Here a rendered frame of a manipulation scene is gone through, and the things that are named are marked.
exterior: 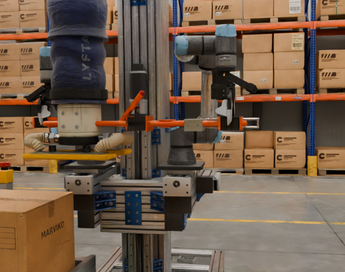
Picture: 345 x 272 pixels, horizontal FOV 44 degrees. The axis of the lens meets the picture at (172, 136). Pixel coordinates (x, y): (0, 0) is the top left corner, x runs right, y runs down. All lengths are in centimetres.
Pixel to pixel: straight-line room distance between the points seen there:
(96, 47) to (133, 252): 123
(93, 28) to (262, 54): 735
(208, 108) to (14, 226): 105
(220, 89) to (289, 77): 733
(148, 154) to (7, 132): 799
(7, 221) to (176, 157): 89
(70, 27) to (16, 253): 86
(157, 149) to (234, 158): 644
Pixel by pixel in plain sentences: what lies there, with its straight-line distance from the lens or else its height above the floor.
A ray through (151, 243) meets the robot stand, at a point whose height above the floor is 58.
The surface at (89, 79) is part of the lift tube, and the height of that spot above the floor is 144.
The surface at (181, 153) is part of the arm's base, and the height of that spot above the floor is 110.
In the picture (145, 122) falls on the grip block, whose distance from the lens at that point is 161.
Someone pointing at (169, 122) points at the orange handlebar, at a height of 127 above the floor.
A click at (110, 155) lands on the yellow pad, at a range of 160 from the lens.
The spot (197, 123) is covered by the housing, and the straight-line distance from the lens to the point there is 158.
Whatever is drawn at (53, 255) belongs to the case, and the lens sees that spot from 193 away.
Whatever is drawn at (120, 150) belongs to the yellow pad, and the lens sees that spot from 175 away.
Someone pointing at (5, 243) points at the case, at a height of 82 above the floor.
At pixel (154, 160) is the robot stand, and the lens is 241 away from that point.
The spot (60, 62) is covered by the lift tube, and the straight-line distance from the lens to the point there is 169.
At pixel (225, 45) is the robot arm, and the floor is 155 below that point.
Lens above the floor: 132
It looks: 3 degrees down
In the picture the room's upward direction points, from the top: 1 degrees counter-clockwise
